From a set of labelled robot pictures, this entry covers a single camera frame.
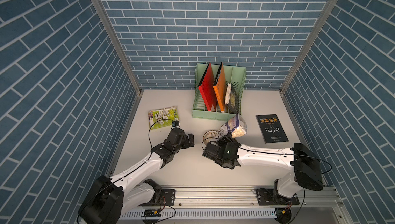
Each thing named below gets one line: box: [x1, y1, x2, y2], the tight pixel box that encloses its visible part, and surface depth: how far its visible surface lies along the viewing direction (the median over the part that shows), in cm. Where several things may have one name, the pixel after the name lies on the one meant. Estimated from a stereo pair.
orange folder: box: [212, 61, 227, 112], surface depth 91 cm
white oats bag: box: [217, 113, 248, 138], surface depth 75 cm
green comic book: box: [148, 105, 179, 130], surface depth 104 cm
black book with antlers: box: [255, 114, 290, 145], surface depth 100 cm
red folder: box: [198, 61, 218, 112], surface depth 88 cm
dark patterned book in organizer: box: [224, 82, 242, 115], surface depth 94 cm
